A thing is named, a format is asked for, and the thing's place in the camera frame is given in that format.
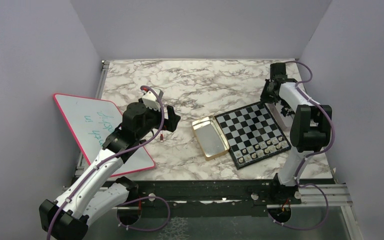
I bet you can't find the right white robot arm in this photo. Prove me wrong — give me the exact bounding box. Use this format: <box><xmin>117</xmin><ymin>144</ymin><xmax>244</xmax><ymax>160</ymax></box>
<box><xmin>260</xmin><ymin>62</ymin><xmax>334</xmax><ymax>204</ymax></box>

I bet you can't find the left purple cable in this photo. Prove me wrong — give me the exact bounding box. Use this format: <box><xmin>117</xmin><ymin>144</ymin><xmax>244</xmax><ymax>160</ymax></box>
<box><xmin>46</xmin><ymin>84</ymin><xmax>171</xmax><ymax>240</ymax></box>

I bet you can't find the black white chessboard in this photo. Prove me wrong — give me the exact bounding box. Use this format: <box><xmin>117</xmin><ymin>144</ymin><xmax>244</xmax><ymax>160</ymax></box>
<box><xmin>215</xmin><ymin>102</ymin><xmax>292</xmax><ymax>170</ymax></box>

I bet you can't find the black table front rail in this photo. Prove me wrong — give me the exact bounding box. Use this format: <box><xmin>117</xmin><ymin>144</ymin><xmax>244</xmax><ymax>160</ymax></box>
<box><xmin>117</xmin><ymin>179</ymin><xmax>303</xmax><ymax>219</ymax></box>

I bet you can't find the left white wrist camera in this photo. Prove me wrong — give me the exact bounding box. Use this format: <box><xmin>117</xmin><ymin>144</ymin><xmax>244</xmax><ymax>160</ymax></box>
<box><xmin>141</xmin><ymin>87</ymin><xmax>161</xmax><ymax>112</ymax></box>

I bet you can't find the white box of black pieces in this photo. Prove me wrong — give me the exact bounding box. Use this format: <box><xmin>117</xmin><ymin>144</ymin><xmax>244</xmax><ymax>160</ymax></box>
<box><xmin>266</xmin><ymin>101</ymin><xmax>295</xmax><ymax>131</ymax></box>

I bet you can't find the gold metal tin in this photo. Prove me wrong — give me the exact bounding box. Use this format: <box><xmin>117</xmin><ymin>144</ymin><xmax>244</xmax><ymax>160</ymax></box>
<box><xmin>191</xmin><ymin>116</ymin><xmax>230</xmax><ymax>161</ymax></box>

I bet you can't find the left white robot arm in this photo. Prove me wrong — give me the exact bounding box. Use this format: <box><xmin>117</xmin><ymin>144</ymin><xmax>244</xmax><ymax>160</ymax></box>
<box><xmin>39</xmin><ymin>100</ymin><xmax>181</xmax><ymax>240</ymax></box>

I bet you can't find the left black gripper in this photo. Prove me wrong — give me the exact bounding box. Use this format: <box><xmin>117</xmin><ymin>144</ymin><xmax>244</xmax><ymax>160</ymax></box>
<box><xmin>136</xmin><ymin>97</ymin><xmax>181</xmax><ymax>140</ymax></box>

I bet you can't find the red framed whiteboard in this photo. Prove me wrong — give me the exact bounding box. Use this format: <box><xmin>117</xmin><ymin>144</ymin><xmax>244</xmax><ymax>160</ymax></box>
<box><xmin>53</xmin><ymin>93</ymin><xmax>157</xmax><ymax>180</ymax></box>

